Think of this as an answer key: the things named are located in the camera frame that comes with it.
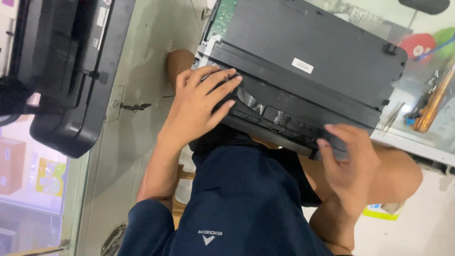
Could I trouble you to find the person's right hand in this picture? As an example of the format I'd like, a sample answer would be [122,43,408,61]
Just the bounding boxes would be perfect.
[316,123,382,218]

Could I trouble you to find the person's left hand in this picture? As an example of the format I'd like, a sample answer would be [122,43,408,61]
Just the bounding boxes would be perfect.
[158,65,243,150]

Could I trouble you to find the black printer with white label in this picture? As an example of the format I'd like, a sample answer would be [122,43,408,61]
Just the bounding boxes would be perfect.
[192,0,409,161]

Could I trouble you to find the person's right leg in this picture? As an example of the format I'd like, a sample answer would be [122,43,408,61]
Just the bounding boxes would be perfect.
[298,139,424,214]

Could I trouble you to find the person's leg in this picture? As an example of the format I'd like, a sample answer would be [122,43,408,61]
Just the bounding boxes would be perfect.
[166,49,196,94]
[298,139,424,214]

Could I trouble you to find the person's left leg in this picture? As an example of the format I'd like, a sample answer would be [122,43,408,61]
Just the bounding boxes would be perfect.
[166,49,196,94]

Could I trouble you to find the yellow and blue floor packet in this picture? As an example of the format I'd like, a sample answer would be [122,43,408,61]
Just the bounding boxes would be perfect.
[362,201,406,221]

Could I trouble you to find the metal key with black fob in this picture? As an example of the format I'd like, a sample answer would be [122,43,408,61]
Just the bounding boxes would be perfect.
[112,100,153,113]

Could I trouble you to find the metal tweezers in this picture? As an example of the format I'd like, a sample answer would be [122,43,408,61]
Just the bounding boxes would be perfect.
[378,102,406,138]

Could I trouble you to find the black shorts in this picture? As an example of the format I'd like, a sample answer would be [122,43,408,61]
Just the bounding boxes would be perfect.
[188,124,322,208]

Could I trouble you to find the wooden stool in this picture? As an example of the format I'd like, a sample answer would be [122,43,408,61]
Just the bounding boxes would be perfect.
[172,164,196,229]

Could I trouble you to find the navy blue shirt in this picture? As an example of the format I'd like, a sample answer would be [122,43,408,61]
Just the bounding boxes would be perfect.
[117,142,335,256]

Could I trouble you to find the glass display cabinet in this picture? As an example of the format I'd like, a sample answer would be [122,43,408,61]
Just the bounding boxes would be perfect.
[0,0,214,256]

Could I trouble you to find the black printer with grey sticker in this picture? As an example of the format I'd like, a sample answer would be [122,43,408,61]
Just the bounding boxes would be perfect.
[10,0,137,159]

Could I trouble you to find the red round toy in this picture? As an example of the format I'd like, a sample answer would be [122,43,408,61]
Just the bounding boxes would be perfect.
[400,33,437,63]

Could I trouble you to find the metal cabinet hinge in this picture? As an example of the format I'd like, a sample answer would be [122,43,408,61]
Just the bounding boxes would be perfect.
[100,224,127,256]

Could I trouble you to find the yellow printed packet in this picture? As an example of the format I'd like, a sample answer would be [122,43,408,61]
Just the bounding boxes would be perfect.
[35,157,67,197]

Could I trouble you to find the green round toy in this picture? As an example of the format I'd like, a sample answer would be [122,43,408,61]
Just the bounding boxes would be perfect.
[432,27,455,60]

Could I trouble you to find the black rounded object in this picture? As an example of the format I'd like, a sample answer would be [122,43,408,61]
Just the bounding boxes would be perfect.
[398,0,450,16]

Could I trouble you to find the orange cardboard box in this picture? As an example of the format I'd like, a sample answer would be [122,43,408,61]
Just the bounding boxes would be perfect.
[0,137,26,196]

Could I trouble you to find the orange handled screwdriver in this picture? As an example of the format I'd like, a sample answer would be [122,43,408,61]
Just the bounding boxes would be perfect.
[413,63,455,133]

